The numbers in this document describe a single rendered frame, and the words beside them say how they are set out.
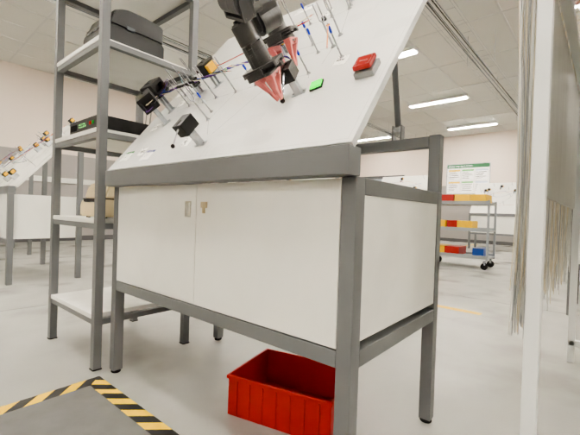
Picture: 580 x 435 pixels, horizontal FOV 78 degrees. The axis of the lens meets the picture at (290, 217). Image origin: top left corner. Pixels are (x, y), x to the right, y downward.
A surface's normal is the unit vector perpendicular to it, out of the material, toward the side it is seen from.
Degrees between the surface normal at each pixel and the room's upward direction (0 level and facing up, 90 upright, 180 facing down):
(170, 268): 90
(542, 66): 90
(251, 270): 90
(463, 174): 90
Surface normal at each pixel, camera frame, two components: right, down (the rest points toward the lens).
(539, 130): -0.66, -0.01
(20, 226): 0.76, 0.04
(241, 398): -0.44, 0.00
